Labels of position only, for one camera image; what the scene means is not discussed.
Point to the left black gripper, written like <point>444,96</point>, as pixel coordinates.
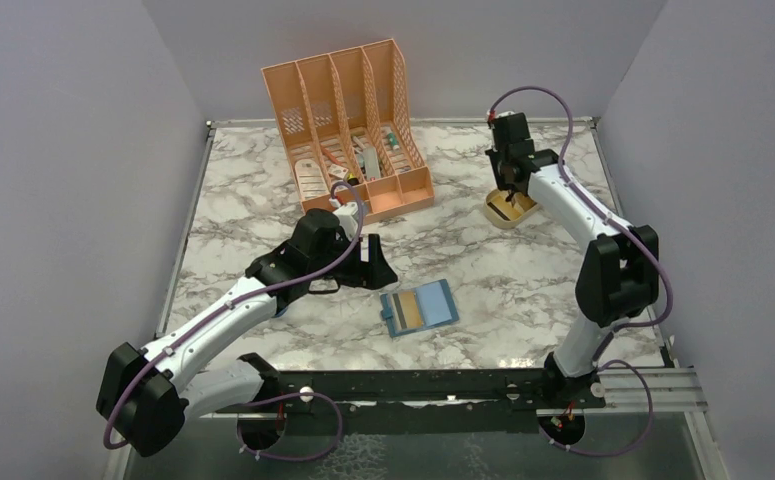
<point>374,274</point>

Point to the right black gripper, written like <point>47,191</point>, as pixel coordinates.
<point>495,155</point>

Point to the blue card holder wallet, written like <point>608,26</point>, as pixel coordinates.
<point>436,303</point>

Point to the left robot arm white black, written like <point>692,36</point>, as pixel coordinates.
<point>143,392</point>

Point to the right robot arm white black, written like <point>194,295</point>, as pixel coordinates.
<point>617,280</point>

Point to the loose striped card in tray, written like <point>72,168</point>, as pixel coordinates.
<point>503,215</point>

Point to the beige oval card tray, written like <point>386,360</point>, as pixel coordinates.
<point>520,207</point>

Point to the blue white round coaster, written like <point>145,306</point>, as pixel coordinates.
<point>281,312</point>

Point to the orange plastic desk organizer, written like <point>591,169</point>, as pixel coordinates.
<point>329,107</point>

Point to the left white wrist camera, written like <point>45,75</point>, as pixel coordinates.
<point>350,216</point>

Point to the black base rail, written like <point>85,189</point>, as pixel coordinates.
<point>400,402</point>

